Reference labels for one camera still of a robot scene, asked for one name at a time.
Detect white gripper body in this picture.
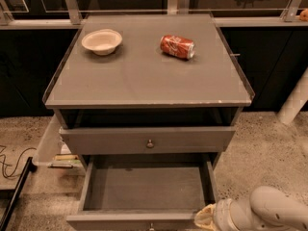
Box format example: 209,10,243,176
213,198,240,231

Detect grey top drawer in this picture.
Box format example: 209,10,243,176
60,126,235,155

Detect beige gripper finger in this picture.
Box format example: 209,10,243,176
194,204,217,231

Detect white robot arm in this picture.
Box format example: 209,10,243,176
194,186,308,231

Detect metal railing with glass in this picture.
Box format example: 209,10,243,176
1,0,308,28

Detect red soda can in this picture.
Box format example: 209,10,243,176
160,35,194,60

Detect beige paper bowl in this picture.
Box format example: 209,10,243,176
82,29,122,56

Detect black cable on floor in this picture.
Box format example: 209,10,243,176
0,144,37,180

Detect grey drawer cabinet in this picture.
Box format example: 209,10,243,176
42,13,255,168

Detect orange fruit on ledge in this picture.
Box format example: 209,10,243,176
299,9,308,21

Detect white cylindrical post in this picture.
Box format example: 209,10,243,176
277,67,308,124

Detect grey drawer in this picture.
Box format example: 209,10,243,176
66,153,218,231
60,126,235,155

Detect black metal frame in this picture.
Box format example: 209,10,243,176
0,157,38,231

